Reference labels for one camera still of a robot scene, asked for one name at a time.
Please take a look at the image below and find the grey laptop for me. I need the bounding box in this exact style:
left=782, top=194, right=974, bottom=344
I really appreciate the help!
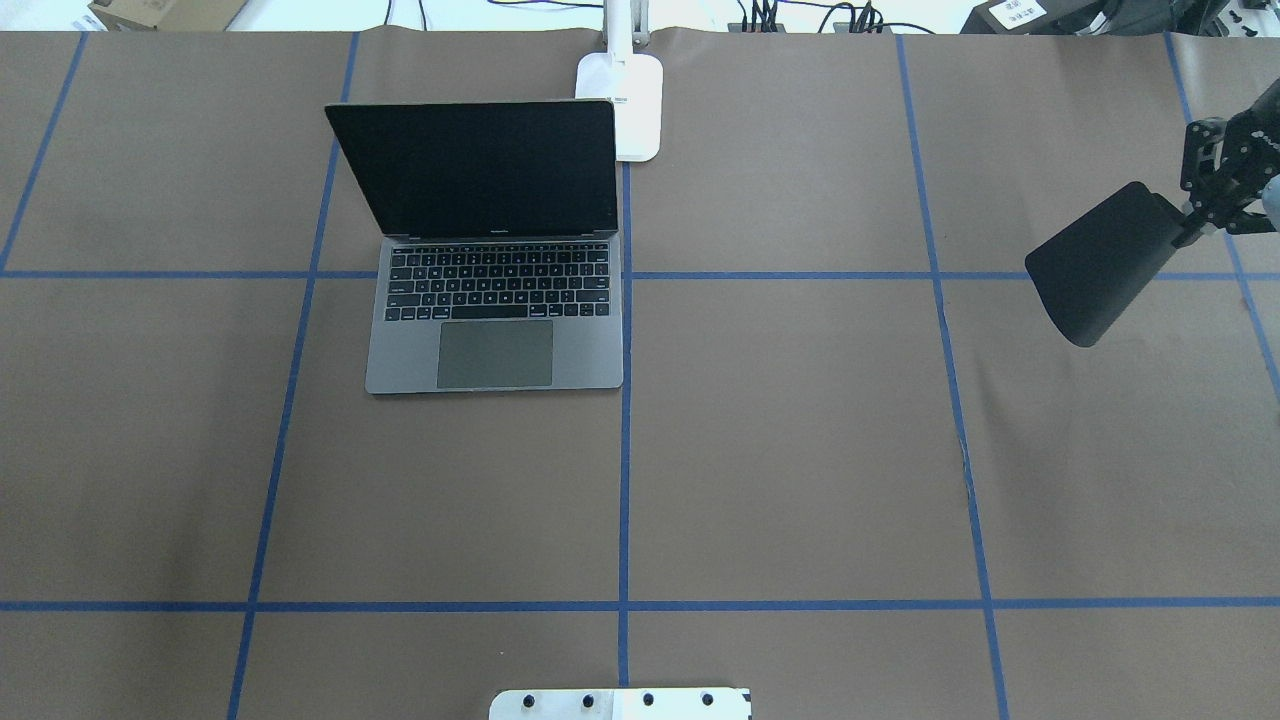
left=324, top=97, right=625, bottom=395

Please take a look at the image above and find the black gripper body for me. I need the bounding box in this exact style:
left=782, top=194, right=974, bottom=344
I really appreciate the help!
left=1180, top=105, right=1279, bottom=234

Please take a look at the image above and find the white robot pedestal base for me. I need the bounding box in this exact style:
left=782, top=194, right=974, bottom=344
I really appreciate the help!
left=488, top=687, right=754, bottom=719

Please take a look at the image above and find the cardboard box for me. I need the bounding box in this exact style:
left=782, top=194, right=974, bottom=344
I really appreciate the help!
left=87, top=0, right=247, bottom=32

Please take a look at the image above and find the white desk lamp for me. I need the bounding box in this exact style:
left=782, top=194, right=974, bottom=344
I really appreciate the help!
left=575, top=1, right=664, bottom=163

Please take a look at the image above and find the black mouse pad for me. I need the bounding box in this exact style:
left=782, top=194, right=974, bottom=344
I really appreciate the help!
left=1024, top=181, right=1185, bottom=348

